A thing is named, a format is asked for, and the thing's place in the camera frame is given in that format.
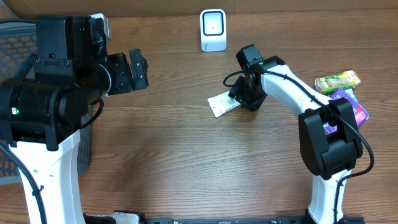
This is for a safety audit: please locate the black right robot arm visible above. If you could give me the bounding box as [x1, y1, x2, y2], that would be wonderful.
[229, 44, 364, 223]

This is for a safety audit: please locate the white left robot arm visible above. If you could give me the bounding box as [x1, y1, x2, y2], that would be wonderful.
[1, 13, 149, 224]

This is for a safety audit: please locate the teal snack packet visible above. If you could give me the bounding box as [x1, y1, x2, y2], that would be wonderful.
[344, 88, 358, 102]

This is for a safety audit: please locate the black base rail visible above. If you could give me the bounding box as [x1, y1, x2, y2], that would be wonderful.
[82, 211, 366, 224]

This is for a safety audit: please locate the grey plastic mesh basket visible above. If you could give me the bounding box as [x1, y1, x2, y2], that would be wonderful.
[1, 23, 91, 185]

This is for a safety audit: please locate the white barcode scanner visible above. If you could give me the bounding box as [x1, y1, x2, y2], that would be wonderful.
[200, 9, 227, 52]

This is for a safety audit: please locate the green tea carton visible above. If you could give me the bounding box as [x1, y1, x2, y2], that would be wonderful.
[314, 70, 361, 95]

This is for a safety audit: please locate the purple snack packet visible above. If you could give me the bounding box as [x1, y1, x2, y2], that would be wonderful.
[330, 88, 370, 127]

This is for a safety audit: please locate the white cream tube gold cap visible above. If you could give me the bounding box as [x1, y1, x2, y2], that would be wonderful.
[207, 91, 240, 118]

